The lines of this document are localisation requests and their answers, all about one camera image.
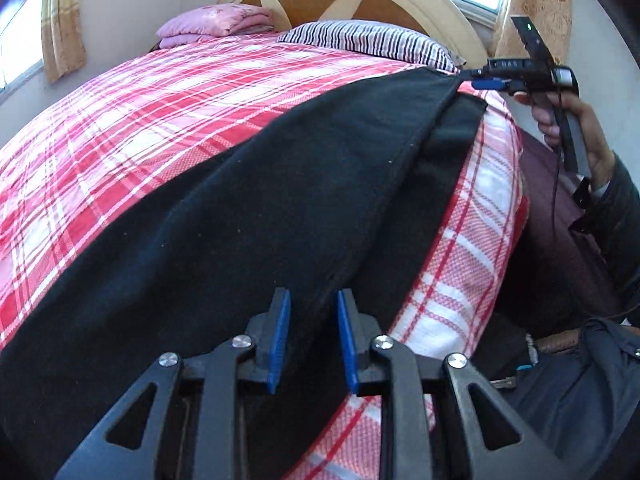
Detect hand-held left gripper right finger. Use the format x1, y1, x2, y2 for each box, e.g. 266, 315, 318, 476
336, 288, 576, 480

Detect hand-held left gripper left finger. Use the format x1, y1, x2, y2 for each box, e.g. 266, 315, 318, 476
55, 287, 292, 480

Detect black pants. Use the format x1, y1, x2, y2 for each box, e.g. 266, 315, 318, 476
0, 66, 488, 480

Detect person's right hand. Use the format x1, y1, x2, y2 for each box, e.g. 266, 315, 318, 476
515, 91, 617, 181

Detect beige patterned curtain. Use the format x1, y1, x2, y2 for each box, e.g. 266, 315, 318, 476
41, 0, 87, 85
492, 0, 573, 68

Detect cream and wood headboard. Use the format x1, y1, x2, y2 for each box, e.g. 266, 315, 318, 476
217, 0, 488, 68

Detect striped pillow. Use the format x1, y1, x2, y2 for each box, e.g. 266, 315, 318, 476
277, 20, 463, 73

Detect dark maroon cloth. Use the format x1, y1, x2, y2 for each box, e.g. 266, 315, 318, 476
520, 130, 621, 336

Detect brown wicker object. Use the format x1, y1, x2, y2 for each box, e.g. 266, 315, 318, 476
530, 332, 586, 356

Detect dark blue jacket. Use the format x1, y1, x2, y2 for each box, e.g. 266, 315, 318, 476
500, 317, 640, 480

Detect red plaid bed sheet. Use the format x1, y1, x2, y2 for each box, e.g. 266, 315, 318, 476
0, 35, 531, 480

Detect pink folded blanket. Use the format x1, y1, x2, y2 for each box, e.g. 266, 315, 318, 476
156, 3, 275, 51

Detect thin black cable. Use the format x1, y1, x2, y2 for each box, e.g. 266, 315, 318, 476
547, 60, 568, 233

